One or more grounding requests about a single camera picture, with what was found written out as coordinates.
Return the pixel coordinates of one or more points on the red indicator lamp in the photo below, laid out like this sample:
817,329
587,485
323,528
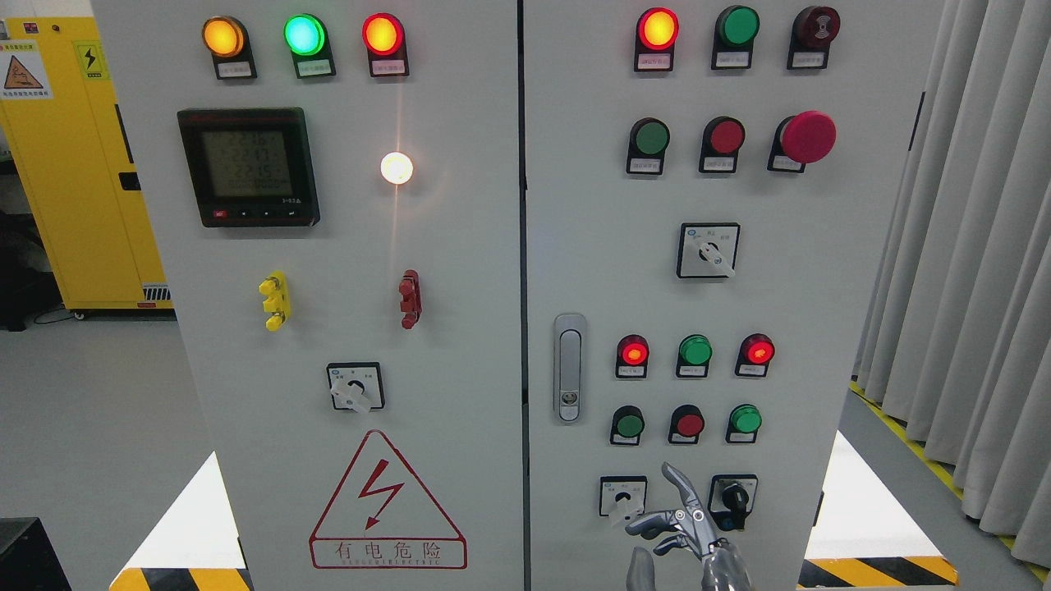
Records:
384,39
631,357
754,356
657,32

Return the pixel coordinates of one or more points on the dark green indicator lamp top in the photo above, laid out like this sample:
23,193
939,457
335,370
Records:
734,36

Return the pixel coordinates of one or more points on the green push button lower left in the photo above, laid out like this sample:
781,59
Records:
627,425

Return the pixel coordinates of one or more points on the red indicator lamp lower right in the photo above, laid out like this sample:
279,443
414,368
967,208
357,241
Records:
754,356

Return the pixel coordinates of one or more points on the yellow safety storage cabinet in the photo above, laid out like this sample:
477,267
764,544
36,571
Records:
61,116

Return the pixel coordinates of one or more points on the lower white rotary selector switch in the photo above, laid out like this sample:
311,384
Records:
622,498

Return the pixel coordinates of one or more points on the red mushroom emergency stop button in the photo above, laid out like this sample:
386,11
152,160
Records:
800,140

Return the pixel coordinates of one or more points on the black box bottom left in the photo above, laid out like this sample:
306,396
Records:
28,561

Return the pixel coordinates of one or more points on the silver robotic hand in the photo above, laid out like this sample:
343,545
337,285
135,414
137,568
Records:
690,527

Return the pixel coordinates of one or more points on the silver cabinet door handle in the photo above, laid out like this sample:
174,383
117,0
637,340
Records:
569,345

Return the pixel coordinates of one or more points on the white glowing indicator lamp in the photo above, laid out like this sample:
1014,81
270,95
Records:
396,168

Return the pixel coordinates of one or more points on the red indicator lamp top right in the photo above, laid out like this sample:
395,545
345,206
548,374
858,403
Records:
657,32

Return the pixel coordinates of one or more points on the green indicator lamp lower middle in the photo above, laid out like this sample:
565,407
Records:
694,356

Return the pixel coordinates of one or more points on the red indicator lamp top left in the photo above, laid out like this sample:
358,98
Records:
384,39

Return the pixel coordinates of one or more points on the black digital power meter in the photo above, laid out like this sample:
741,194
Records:
250,167

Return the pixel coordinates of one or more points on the left door rotary selector switch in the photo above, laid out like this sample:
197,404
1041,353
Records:
356,386

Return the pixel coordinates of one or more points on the red indicator lamp lower left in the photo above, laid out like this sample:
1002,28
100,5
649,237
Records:
631,357

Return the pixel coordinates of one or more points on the amber indicator lamp top left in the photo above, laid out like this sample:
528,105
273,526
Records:
228,43

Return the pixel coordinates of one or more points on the red terminal block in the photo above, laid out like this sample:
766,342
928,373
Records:
411,304

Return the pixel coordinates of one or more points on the green push button upper row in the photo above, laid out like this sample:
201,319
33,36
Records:
648,141

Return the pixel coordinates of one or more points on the yellow terminal block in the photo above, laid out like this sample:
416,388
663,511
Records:
277,303

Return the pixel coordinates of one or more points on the green indicator lamp top left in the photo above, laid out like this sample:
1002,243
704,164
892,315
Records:
308,41

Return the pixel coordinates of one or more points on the upper right rotary selector switch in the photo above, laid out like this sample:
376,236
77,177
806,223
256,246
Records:
708,250

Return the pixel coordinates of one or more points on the grey electrical control cabinet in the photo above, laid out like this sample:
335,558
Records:
516,115

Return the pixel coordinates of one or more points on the red push button upper row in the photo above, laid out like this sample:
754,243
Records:
721,142

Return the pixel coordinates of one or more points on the grey pleated curtain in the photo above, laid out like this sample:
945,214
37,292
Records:
956,343

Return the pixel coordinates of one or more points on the red high voltage warning sticker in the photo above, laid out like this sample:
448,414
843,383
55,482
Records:
381,516

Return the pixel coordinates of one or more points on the black knob selector switch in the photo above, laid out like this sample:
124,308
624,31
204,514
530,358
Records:
732,500

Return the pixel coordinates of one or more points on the red push button lower middle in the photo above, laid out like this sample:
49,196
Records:
686,425

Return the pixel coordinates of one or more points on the green push button lower right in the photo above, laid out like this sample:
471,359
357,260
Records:
743,424

